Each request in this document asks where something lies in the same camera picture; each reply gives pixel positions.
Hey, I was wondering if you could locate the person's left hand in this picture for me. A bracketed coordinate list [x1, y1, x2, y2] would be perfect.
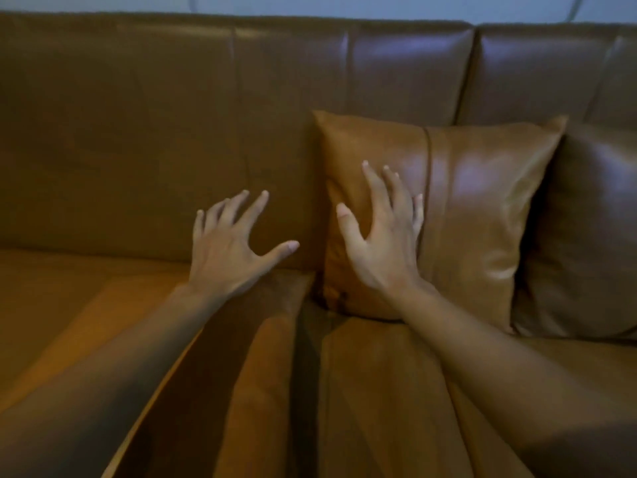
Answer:
[187, 189, 301, 300]

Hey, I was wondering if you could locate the person's right hand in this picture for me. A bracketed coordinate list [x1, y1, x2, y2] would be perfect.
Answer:
[336, 160, 425, 300]

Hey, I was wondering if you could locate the person's right forearm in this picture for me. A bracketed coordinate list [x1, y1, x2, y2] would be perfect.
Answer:
[386, 278, 637, 478]

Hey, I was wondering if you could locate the person's left forearm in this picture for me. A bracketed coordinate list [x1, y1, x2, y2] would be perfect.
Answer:
[0, 283, 230, 478]

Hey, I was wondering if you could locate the tan leather throw pillow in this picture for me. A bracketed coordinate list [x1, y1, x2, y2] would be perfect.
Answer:
[313, 110, 569, 335]

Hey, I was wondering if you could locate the brown leather sofa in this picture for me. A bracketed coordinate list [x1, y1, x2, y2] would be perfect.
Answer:
[0, 11, 637, 478]

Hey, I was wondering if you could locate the dark brown leather pillow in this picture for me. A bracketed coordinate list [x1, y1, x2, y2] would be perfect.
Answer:
[513, 120, 637, 341]

